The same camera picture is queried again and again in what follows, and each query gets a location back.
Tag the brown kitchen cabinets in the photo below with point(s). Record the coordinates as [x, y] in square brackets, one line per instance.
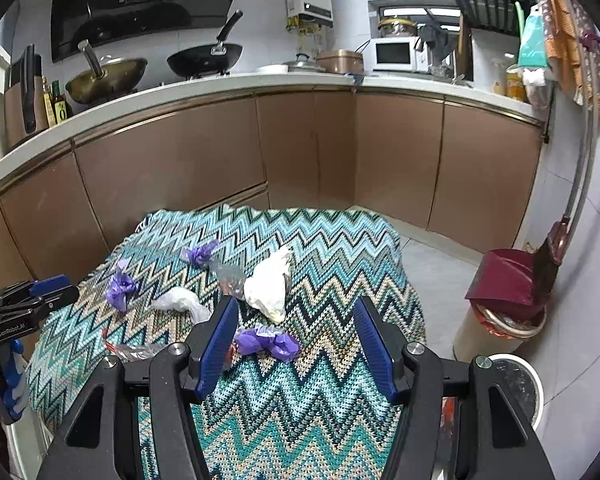
[180, 160]

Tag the dark red dustpan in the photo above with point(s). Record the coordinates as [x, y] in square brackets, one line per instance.
[502, 277]

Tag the broom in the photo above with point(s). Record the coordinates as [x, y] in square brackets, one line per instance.
[555, 250]

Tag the knife block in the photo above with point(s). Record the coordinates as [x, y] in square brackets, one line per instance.
[27, 105]

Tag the dark cloth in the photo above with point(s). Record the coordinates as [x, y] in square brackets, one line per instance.
[437, 37]

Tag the orange patterned apron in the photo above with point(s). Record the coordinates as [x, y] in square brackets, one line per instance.
[560, 35]

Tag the black range hood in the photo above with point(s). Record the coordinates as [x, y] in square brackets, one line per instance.
[130, 10]

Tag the black frying pan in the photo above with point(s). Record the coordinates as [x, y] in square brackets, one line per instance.
[205, 57]

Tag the window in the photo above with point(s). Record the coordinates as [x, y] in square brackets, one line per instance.
[430, 10]

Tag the dark olive oil bottle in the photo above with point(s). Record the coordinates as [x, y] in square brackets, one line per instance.
[61, 107]

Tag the glass pot lid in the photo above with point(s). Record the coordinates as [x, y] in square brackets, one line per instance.
[302, 65]

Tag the white kitchen countertop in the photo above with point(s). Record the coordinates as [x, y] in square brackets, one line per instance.
[145, 95]

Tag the glass bowl with gold lid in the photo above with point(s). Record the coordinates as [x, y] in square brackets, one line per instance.
[397, 29]

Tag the beige trash can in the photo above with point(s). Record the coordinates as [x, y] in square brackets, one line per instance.
[472, 335]

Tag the grey trash can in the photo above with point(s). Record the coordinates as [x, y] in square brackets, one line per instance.
[525, 390]

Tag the white paper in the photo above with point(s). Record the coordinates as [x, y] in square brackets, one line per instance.
[270, 285]

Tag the brass wok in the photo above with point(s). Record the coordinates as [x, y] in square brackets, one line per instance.
[110, 77]

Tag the wooden cutting board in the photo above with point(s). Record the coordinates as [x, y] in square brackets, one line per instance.
[464, 50]

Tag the clear plastic wrapper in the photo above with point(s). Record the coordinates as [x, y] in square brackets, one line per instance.
[227, 280]

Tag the gas stove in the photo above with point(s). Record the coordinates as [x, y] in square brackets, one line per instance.
[200, 77]

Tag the green and white plastic bag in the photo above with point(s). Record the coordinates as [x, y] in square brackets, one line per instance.
[532, 45]

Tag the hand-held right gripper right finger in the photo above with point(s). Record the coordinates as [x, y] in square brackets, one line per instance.
[372, 355]

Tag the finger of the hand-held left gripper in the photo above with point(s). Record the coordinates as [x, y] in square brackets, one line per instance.
[50, 282]
[55, 297]

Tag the yellow oil bottle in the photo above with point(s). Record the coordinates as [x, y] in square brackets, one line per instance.
[48, 107]

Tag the zigzag knitted blanket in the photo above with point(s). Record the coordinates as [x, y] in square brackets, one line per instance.
[305, 410]

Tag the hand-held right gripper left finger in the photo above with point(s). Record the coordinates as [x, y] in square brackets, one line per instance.
[217, 355]

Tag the purple wrapper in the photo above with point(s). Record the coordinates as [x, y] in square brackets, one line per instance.
[267, 342]
[200, 255]
[121, 287]

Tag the black storage rack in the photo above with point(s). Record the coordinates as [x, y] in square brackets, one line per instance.
[485, 5]

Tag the white bowl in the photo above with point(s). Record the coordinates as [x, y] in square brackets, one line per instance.
[270, 68]

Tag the copper pot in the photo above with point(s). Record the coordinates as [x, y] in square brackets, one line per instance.
[340, 62]

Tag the white microwave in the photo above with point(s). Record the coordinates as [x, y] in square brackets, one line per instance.
[392, 54]

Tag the clear wrapper with red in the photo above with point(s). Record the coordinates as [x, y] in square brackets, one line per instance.
[130, 352]

